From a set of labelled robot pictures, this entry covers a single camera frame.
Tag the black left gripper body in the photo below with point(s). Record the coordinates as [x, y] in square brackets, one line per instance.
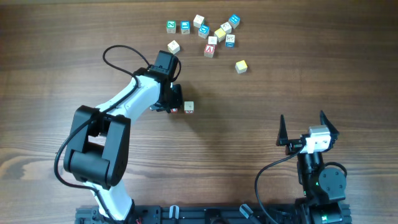
[173, 100]

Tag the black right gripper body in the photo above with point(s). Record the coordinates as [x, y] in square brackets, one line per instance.
[293, 146]

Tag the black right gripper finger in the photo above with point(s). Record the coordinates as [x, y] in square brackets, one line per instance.
[282, 137]
[325, 121]

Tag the white red-check wooden block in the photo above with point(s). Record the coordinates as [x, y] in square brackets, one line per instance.
[188, 107]

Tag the small white red-drawing block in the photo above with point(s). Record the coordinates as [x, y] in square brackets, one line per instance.
[212, 40]

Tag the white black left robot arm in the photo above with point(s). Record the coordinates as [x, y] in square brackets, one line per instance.
[96, 151]

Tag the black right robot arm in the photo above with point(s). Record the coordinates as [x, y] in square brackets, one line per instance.
[323, 183]

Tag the cream green-side wooden block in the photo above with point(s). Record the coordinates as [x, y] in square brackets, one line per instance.
[173, 47]

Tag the red letter A block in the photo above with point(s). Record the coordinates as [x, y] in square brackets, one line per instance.
[209, 50]

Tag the green letter N block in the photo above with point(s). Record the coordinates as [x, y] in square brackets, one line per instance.
[171, 27]

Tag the blue top wooden block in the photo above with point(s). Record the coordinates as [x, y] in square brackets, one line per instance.
[185, 27]

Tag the blue letter D block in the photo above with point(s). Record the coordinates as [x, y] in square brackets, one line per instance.
[203, 31]

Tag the lone yellow wooden block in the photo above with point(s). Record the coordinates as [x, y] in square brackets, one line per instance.
[241, 66]

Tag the yellow top wooden block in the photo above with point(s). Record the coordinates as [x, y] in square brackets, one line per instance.
[220, 34]

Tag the plain top wooden block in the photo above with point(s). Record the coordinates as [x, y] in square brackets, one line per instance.
[198, 21]

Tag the white top blue-side block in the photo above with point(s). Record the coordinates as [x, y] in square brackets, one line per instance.
[230, 40]

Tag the white picture wooden block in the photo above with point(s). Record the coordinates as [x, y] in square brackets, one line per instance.
[226, 27]

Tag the blue top tilted block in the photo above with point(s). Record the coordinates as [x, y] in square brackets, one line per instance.
[234, 21]

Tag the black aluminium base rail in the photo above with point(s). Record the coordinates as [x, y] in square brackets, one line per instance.
[281, 213]

